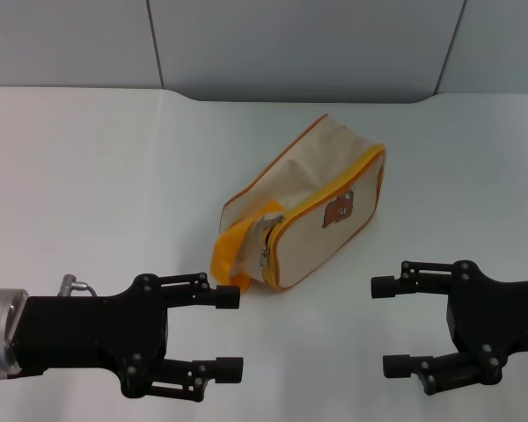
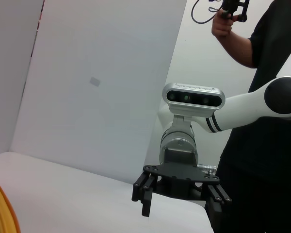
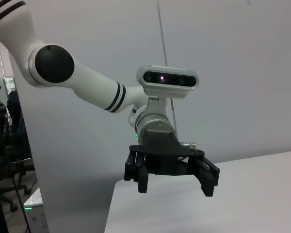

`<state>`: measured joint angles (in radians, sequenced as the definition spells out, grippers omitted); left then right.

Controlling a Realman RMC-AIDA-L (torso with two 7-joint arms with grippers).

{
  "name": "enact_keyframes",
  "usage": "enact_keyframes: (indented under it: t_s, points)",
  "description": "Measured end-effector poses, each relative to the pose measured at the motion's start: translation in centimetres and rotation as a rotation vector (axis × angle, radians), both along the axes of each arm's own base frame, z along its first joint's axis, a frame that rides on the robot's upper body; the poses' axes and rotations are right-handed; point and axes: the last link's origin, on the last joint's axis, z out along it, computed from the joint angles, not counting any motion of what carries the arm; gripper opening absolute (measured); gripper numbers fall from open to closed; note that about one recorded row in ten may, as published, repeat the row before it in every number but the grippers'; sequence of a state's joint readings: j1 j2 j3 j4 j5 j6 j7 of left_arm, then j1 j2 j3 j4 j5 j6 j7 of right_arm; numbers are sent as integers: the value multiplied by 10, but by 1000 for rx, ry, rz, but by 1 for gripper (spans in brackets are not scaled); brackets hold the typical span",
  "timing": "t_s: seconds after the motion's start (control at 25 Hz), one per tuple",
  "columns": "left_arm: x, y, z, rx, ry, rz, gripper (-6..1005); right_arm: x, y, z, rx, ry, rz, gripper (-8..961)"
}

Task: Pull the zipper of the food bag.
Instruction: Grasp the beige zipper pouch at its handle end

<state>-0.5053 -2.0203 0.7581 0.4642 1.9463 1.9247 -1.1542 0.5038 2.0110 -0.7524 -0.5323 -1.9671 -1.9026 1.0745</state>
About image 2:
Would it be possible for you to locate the orange food bag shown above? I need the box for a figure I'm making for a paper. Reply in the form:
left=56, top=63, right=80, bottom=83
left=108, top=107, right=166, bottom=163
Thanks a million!
left=0, top=178, right=21, bottom=233

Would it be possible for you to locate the person's black shirt torso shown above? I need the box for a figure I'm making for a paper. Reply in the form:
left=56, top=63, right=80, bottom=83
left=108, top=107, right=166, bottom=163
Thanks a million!
left=212, top=0, right=291, bottom=233

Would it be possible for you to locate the person's bare hand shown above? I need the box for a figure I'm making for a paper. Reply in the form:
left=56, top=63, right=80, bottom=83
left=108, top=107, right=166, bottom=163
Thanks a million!
left=211, top=9, right=243, bottom=37

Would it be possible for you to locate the silver cable connector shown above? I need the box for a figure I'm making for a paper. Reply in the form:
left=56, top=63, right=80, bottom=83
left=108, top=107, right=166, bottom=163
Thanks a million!
left=196, top=164, right=218, bottom=174

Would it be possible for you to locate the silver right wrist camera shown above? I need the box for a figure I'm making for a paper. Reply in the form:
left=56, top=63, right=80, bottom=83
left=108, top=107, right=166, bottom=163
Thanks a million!
left=162, top=82, right=226, bottom=122

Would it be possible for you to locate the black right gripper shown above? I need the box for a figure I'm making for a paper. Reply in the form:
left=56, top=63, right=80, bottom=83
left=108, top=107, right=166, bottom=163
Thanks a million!
left=131, top=149, right=232, bottom=233

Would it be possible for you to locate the person's bare forearm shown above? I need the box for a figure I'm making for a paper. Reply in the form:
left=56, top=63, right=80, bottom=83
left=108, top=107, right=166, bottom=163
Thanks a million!
left=214, top=25, right=257, bottom=69

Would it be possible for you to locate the black handheld controller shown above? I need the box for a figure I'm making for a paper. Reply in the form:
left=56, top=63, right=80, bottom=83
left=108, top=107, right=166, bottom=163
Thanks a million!
left=218, top=0, right=249, bottom=23

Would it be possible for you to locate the black controller cable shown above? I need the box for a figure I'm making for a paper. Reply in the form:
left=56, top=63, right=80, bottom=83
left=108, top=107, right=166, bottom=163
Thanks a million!
left=191, top=0, right=222, bottom=25

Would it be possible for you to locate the white backdrop board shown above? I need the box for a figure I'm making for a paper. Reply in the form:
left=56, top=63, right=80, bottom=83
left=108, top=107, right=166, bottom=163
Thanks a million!
left=9, top=0, right=188, bottom=185

